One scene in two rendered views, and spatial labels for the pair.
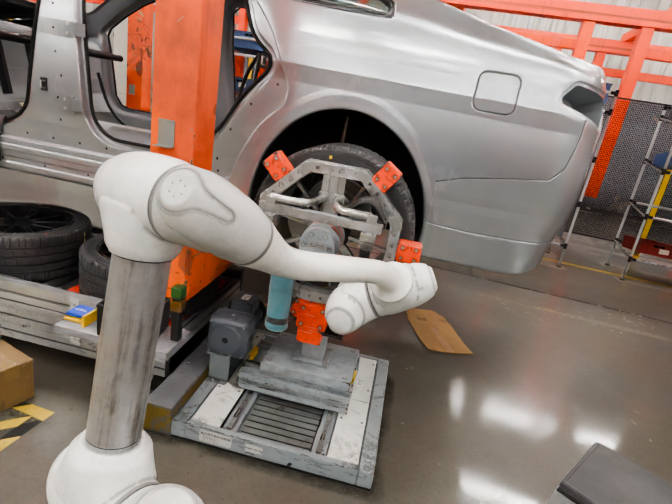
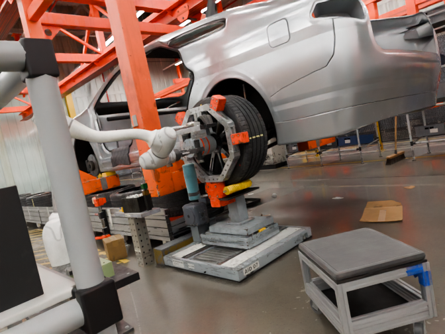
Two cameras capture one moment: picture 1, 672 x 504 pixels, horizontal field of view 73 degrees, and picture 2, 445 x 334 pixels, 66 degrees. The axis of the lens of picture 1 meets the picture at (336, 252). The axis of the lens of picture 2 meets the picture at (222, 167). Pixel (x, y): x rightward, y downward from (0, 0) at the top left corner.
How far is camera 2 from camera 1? 1.65 m
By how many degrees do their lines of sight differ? 41
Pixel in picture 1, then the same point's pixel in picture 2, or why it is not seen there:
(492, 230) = (309, 112)
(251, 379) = (206, 237)
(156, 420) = (159, 258)
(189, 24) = (129, 75)
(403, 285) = (151, 136)
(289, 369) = (220, 228)
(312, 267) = (101, 135)
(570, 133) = (325, 32)
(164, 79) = (129, 99)
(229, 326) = (188, 208)
